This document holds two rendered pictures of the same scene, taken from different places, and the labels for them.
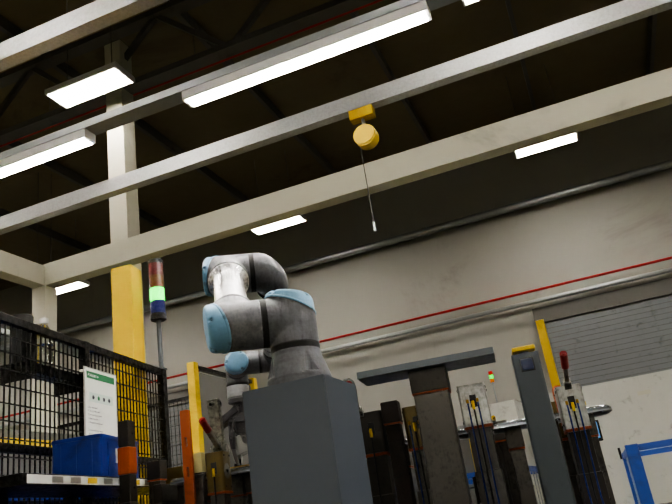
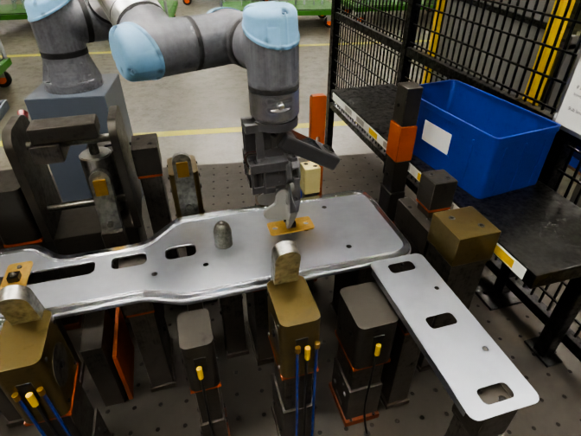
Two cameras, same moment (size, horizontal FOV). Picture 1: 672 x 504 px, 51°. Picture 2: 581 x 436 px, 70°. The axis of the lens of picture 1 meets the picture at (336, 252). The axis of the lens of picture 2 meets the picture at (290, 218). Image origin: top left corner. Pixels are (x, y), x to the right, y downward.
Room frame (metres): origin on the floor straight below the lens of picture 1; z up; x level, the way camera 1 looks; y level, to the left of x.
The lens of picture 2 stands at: (2.94, 0.15, 1.48)
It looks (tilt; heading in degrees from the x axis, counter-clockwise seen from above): 36 degrees down; 153
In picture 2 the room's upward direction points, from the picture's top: straight up
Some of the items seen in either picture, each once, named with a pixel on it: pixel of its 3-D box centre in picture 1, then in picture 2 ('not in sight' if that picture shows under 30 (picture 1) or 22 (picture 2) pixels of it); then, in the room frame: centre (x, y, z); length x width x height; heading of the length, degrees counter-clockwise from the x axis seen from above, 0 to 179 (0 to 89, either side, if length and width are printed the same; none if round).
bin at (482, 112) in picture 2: (97, 461); (465, 132); (2.36, 0.87, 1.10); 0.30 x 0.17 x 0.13; 176
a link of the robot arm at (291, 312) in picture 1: (288, 319); (58, 20); (1.64, 0.14, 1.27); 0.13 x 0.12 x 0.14; 100
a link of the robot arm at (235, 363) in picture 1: (241, 363); (225, 38); (2.29, 0.36, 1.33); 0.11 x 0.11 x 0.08; 10
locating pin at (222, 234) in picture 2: not in sight; (222, 236); (2.37, 0.30, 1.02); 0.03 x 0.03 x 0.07
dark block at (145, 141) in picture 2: not in sight; (162, 225); (2.13, 0.23, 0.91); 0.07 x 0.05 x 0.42; 169
